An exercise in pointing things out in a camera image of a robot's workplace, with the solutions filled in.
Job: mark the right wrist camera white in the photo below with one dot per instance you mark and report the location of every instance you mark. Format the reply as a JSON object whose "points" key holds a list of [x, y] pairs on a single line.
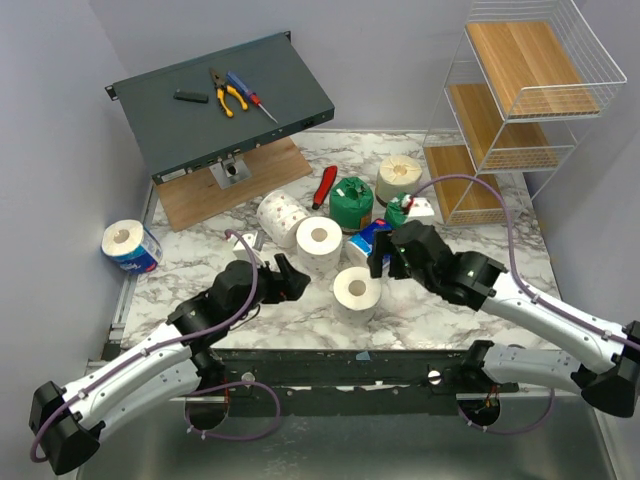
{"points": [[414, 207]]}

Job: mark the bottom wooden shelf board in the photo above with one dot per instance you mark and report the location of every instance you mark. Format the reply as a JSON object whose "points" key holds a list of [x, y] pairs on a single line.
{"points": [[461, 201]]}

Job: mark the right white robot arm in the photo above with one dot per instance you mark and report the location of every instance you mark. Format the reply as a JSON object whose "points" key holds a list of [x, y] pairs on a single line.
{"points": [[595, 358]]}

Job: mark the wooden shelf board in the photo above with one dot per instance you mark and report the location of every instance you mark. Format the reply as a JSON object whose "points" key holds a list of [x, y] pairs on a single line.
{"points": [[529, 70], [461, 201], [494, 144]]}

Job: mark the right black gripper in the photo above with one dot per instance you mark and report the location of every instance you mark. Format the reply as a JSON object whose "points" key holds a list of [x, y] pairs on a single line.
{"points": [[395, 260]]}

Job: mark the green wrapped roll left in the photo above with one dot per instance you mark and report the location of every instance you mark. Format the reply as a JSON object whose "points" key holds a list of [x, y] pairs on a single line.
{"points": [[351, 204]]}

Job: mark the green wrapped roll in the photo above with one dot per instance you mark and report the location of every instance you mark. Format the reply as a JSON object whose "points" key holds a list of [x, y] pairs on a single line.
{"points": [[398, 208], [351, 204]]}

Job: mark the dark grey rack chassis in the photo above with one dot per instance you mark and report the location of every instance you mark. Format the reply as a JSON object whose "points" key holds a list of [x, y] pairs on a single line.
{"points": [[209, 109]]}

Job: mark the black bit holder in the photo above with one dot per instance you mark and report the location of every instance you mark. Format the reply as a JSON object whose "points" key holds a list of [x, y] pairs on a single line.
{"points": [[191, 96]]}

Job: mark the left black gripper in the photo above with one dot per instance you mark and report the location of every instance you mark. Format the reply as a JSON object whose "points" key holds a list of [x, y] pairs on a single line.
{"points": [[289, 286]]}

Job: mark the wooden board under chassis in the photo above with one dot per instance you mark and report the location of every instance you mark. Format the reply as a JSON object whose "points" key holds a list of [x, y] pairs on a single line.
{"points": [[198, 196]]}

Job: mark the middle wooden shelf board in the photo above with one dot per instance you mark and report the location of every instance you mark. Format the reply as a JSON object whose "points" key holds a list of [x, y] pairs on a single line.
{"points": [[494, 144]]}

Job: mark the floral roll back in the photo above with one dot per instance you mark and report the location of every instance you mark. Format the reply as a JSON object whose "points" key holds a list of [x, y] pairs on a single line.
{"points": [[279, 215]]}

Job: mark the blue wrapped roll far left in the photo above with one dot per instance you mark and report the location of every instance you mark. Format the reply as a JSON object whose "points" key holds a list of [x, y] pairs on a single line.
{"points": [[132, 247]]}

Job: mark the red utility knife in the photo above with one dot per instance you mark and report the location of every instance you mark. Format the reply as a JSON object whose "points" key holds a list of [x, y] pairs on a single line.
{"points": [[327, 181]]}

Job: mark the white wire shelf rack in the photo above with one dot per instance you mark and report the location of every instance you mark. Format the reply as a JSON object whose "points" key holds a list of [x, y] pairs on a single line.
{"points": [[564, 133]]}

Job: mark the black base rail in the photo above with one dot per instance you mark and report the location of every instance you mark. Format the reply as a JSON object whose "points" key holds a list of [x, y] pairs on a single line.
{"points": [[259, 383]]}

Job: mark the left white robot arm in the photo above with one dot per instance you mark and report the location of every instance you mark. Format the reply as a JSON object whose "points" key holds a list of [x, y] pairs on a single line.
{"points": [[71, 422]]}

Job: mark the blue red screwdriver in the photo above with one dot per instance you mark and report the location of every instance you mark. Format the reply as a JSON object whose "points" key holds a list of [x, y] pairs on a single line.
{"points": [[247, 93]]}

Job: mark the top wooden shelf board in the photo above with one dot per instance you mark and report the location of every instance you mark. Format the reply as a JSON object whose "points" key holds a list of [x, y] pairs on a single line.
{"points": [[529, 70]]}

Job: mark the green wrapped roll right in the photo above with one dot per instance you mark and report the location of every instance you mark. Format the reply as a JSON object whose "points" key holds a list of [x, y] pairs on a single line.
{"points": [[398, 208]]}

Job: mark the cream wrapped roll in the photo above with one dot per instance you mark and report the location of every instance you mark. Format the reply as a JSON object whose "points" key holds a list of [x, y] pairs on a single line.
{"points": [[396, 174]]}

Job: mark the floral roll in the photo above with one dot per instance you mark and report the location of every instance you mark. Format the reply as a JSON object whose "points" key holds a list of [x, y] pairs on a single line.
{"points": [[319, 244], [279, 215], [356, 296]]}

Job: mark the yellow handled pliers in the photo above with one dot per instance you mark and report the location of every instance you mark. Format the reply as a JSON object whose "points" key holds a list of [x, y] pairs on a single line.
{"points": [[223, 89]]}

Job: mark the blue Tempo tissue roll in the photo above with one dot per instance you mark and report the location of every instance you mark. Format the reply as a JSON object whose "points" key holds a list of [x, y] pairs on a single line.
{"points": [[359, 246]]}

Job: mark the floral roll front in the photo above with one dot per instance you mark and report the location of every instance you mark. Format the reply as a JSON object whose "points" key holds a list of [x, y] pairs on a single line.
{"points": [[356, 296]]}

